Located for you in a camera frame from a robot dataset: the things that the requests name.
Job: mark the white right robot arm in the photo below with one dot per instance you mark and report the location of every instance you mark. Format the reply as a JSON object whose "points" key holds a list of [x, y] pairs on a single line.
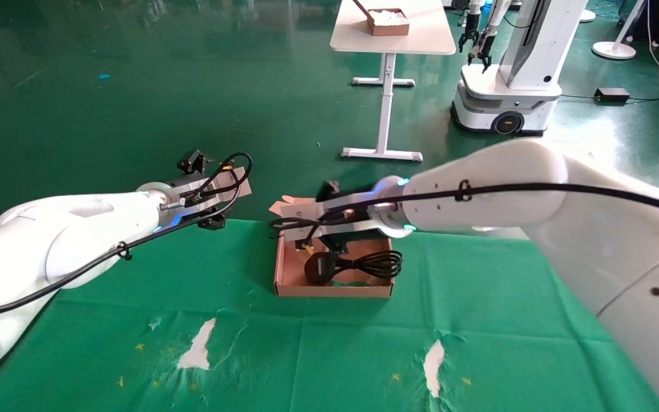
{"points": [[535, 189]]}

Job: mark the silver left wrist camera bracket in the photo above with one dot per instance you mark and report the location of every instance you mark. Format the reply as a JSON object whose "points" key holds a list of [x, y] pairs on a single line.
{"points": [[215, 191]]}

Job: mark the white wheeled background robot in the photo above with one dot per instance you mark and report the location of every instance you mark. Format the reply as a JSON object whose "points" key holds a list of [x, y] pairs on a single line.
{"points": [[523, 68]]}

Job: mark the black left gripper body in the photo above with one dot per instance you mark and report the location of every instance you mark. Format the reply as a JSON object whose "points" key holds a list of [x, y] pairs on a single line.
{"points": [[183, 184]]}

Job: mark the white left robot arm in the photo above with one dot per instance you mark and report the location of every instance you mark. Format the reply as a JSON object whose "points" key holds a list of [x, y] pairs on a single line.
{"points": [[49, 246]]}

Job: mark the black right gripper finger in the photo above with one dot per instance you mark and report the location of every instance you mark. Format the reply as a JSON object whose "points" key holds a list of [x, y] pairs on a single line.
{"points": [[329, 189], [332, 243]]}

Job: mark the small black background gripper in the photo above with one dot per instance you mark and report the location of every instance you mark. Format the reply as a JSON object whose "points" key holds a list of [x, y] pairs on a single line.
{"points": [[484, 51], [468, 37]]}

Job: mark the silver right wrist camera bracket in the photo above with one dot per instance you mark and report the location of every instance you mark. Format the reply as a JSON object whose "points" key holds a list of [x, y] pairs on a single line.
{"points": [[329, 214]]}

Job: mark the white floor stand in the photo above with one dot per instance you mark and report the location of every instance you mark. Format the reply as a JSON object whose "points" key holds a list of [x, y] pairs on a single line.
{"points": [[614, 50]]}

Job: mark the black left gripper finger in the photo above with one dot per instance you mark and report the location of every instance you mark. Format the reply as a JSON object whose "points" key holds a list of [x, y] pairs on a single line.
{"points": [[213, 222], [195, 161]]}

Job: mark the white items in small box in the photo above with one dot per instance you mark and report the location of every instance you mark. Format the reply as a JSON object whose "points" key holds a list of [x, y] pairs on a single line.
{"points": [[389, 17]]}

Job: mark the small brown cardboard box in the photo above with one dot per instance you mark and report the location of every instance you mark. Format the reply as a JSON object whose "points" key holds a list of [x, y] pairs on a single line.
{"points": [[390, 28]]}

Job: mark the open brown cardboard box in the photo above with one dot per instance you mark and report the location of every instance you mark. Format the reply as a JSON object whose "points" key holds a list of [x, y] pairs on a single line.
{"points": [[289, 273]]}

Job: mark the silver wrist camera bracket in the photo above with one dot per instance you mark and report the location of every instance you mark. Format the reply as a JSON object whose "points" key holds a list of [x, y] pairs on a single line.
{"points": [[215, 191], [329, 214]]}

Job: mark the small white round base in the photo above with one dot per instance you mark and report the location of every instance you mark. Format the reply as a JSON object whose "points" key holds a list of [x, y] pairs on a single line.
{"points": [[587, 15]]}

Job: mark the white pedestal table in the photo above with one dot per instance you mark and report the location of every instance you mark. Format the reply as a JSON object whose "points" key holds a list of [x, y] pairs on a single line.
{"points": [[399, 40]]}

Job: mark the black floor power brick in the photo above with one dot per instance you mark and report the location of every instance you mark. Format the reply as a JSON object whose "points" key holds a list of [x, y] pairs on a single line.
{"points": [[612, 94]]}

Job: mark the green tablecloth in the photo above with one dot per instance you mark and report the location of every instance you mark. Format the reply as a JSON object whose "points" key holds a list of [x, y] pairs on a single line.
{"points": [[335, 355]]}

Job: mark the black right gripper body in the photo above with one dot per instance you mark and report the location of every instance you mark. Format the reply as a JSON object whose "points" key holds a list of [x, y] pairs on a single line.
{"points": [[361, 193]]}

